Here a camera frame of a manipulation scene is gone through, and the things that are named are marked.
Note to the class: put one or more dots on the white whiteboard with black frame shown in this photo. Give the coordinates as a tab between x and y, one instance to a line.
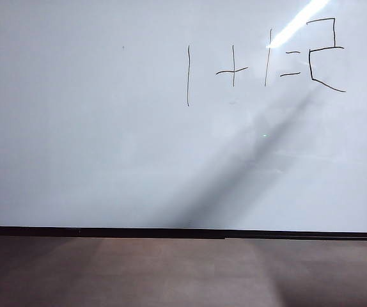
106	144

